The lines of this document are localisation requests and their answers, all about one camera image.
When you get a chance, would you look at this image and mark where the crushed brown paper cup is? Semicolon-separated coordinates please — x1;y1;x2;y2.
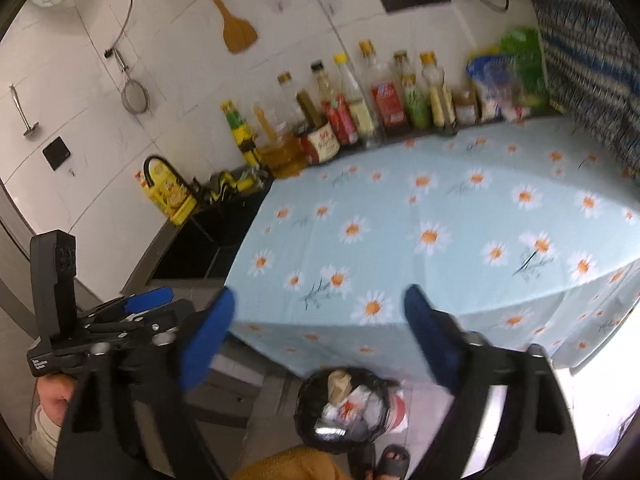
328;370;352;404

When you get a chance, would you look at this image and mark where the yellow cap clear bottle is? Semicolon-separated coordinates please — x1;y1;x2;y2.
334;52;382;148

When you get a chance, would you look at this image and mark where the cream left sleeve forearm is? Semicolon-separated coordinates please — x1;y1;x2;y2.
24;406;61;479

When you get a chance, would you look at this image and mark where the black sink faucet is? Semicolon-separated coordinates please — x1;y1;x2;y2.
142;155;195;209

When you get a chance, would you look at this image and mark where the daisy print blue tablecloth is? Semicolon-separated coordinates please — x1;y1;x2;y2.
226;116;639;380

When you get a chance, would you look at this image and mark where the dark soy sauce jar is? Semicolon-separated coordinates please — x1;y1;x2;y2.
296;90;341;166

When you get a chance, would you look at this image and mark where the black sandal with foot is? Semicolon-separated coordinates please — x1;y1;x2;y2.
347;443;410;480

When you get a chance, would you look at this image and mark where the tall red label liquor bottle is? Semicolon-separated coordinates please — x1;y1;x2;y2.
359;39;410;138

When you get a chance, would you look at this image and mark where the red label vinegar bottle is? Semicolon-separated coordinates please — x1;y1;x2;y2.
310;61;358;146

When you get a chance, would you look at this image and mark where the mustard fleece trouser leg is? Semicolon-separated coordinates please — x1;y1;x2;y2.
232;445;350;480

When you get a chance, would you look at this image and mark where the blue patterned curtain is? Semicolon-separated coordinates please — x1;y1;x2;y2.
530;0;639;180

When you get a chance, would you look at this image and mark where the black trash bin with bag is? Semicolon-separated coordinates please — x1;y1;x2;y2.
294;367;407;454

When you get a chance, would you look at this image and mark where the yellow dish soap bottle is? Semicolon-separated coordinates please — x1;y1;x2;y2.
136;158;198;226

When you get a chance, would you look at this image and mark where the gold cap sesame oil bottle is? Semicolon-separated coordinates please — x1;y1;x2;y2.
420;51;456;136

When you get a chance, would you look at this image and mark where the green pepper oil bottle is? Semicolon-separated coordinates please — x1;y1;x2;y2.
394;50;431;130

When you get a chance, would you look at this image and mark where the clear bottle behind jug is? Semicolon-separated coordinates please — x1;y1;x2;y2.
278;72;307;133

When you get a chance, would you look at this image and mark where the black kitchen sink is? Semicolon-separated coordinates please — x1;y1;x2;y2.
122;182;271;294

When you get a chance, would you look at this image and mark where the large cooking oil jug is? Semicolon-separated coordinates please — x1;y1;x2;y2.
253;102;307;179

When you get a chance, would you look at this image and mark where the small brown spice jar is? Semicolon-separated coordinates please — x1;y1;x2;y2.
452;88;478;126

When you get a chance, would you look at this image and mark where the blue white salt bag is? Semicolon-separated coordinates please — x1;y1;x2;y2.
466;54;518;122

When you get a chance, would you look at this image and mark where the wooden spatula on wall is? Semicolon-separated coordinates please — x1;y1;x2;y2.
212;0;258;54

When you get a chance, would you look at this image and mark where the metal mesh strainer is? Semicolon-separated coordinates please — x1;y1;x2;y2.
104;48;150;115

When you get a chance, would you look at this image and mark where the small black wall switch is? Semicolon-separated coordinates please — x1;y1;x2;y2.
42;136;70;171

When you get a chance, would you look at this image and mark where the person's left hand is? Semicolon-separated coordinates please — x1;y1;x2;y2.
36;374;77;427

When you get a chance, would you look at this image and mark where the crushed silver foil can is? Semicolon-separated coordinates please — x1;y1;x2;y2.
314;403;350;440

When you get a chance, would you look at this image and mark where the white cloth rag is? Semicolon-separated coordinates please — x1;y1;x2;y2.
341;385;385;429

